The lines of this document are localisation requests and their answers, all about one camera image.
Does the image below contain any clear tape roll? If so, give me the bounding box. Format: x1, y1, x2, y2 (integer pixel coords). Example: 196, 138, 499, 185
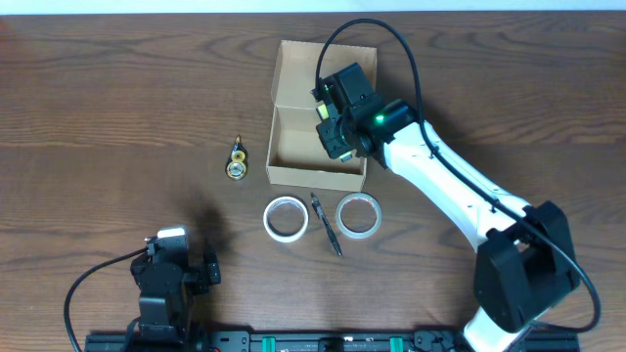
335, 193, 382, 240

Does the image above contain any black clear ballpoint pen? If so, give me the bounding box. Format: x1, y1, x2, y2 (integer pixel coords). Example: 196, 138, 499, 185
310, 193, 343, 258

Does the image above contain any white tape roll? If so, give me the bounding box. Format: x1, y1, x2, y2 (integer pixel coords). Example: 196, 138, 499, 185
262, 196, 309, 243

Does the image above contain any yellow black correction tape dispenser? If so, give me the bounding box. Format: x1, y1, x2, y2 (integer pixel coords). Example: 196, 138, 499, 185
225, 135, 248, 181

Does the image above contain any yellow highlighter marker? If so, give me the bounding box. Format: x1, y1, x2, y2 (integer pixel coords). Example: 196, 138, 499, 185
316, 104, 330, 121

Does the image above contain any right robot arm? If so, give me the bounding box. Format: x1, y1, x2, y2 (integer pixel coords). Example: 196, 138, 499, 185
314, 90, 583, 351

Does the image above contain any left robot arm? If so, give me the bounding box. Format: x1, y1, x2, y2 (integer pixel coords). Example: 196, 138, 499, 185
130, 252, 221, 347

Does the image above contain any brown cardboard box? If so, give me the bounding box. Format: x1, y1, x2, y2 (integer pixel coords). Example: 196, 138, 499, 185
265, 40, 367, 192

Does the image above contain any left black cable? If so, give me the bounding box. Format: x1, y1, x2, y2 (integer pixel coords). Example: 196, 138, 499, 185
63, 246, 151, 352

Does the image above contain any black cable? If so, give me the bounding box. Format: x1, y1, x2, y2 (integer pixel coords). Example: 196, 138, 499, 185
63, 246, 151, 352
312, 18, 603, 334

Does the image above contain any black aluminium mounting rail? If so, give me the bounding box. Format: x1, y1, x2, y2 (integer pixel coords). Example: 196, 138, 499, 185
83, 330, 581, 352

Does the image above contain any right black cable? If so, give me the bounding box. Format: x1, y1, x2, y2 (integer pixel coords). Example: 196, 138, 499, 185
312, 18, 603, 334

